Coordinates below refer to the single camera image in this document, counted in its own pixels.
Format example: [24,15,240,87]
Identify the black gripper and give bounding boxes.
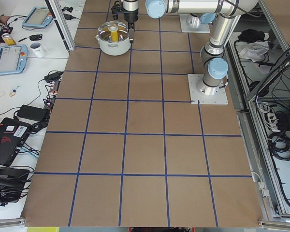
[124,10,138,44]

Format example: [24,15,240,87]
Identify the yellow plastic corn cob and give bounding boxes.
[110,30,119,42]

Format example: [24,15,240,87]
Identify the glass pot lid with knob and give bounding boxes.
[98,20,129,43]

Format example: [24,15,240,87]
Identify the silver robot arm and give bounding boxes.
[145,0,258,96]
[122,0,139,44]

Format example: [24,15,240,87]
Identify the pale green cooking pot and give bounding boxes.
[96,34,130,56]

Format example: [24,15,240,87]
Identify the black power adapter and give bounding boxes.
[44,71,63,83]

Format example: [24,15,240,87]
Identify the teach pendant tablet far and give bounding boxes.
[22,6,53,28]

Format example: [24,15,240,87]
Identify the teach pendant tablet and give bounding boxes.
[22,6,53,28]
[0,44,28,75]

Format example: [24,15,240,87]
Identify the white mug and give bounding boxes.
[30,42,48,58]

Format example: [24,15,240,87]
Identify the black cloth bundle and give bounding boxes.
[238,29,265,43]

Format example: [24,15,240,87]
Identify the yellow bottle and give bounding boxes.
[1,33,16,45]

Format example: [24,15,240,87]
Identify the white crumpled cloth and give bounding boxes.
[239,42,269,62]

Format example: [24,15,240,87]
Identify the teach pendant tablet near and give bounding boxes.
[0,44,28,75]

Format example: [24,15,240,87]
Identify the black power brick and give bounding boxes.
[16,105,49,122]

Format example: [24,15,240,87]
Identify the white power strip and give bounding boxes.
[265,112,280,132]

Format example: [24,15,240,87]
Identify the black laptop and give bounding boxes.
[0,117,30,167]

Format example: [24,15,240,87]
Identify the black electronics box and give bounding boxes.
[0,167,33,206]

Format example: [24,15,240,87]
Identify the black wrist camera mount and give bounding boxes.
[111,0,123,20]

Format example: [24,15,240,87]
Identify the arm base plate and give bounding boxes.
[188,74,228,105]
[179,13,215,33]

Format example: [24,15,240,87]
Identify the coiled black cables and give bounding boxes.
[268,130,290,161]

